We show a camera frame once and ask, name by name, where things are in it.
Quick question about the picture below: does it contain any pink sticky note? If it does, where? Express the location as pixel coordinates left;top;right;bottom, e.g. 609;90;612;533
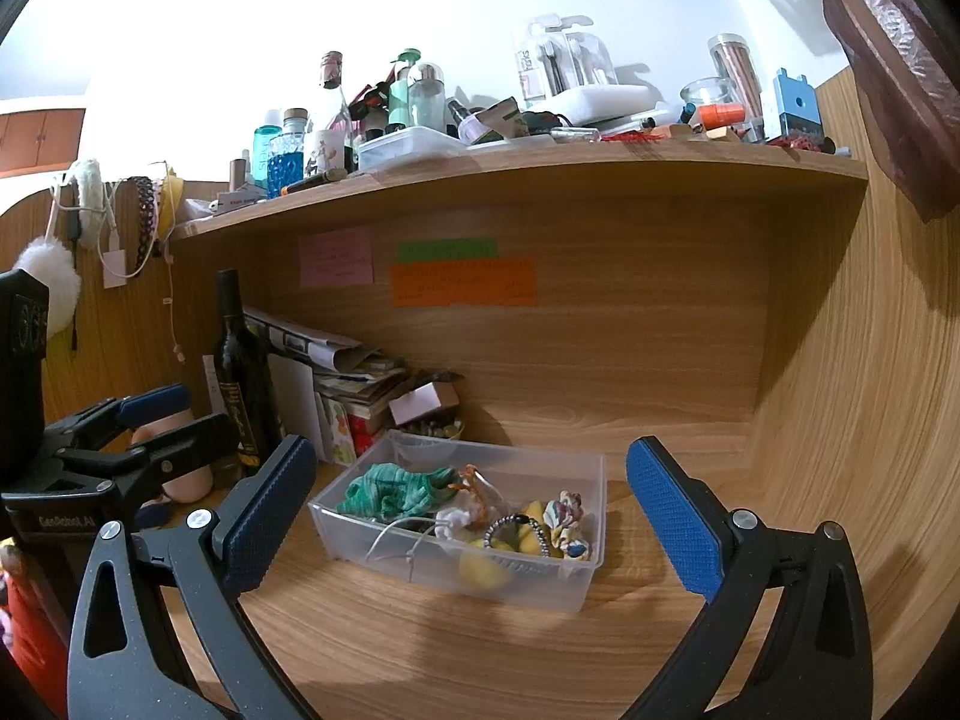
298;226;374;288

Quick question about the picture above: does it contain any tall jar with sticks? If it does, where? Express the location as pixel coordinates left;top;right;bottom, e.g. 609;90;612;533
708;32;765;143

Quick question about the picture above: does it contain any green pump bottle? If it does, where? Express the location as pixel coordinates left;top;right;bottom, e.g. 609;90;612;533
386;47;421;133

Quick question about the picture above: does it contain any green sticky note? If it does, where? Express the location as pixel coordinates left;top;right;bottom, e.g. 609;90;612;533
395;238;500;263

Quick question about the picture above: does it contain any black white braided bracelet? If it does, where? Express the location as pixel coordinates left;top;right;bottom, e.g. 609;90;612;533
481;512;554;558

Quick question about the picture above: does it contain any orange cap marker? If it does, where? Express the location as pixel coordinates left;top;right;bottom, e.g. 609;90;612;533
690;103;747;130

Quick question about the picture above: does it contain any white tray with bottles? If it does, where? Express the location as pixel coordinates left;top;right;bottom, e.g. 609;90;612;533
514;13;662;125

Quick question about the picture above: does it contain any green knitted cloth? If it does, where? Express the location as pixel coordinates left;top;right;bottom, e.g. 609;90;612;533
335;463;462;523

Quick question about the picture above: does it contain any yellow felt ball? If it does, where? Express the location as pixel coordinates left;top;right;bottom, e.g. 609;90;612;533
459;528;516;592

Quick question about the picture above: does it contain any clear lidded plastic container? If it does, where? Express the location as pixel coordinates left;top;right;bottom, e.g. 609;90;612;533
356;125;467;172

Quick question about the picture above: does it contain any dark wine bottle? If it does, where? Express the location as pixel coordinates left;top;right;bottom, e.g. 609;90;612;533
213;270;281;476

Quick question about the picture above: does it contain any clear plastic storage bin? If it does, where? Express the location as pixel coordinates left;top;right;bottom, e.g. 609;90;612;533
309;431;607;613

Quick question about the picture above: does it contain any pink mug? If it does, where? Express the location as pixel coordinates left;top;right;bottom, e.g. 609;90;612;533
130;408;213;504

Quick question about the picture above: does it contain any blue plastic block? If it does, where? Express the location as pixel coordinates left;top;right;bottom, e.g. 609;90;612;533
773;68;823;138

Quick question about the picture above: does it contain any yellow sponge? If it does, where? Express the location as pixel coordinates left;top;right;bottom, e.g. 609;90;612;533
517;500;556;557

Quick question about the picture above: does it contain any white fluffy pompom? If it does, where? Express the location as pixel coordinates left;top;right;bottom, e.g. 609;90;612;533
14;238;82;338

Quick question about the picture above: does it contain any blue beads glass bottle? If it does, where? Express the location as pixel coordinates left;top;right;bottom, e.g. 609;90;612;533
267;107;308;199

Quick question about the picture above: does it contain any small open cardboard box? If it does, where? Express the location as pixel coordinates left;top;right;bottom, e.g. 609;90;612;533
389;377;466;440

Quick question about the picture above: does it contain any white drawstring pouch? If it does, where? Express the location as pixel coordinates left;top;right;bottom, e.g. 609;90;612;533
363;465;512;577

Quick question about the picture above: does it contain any orange sticky note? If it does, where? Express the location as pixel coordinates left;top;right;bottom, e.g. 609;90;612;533
391;257;537;307

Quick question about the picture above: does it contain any stack of newspapers and books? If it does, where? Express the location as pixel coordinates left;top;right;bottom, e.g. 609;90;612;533
244;305;412;466

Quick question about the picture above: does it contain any floral fabric scrunchie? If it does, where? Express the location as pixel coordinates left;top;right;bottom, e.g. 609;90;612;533
544;489;590;561

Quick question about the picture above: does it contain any wooden shelf board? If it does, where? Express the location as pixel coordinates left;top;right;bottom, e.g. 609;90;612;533
174;140;867;241

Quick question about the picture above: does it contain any brown plastic bag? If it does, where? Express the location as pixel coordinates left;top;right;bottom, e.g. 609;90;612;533
737;0;960;224

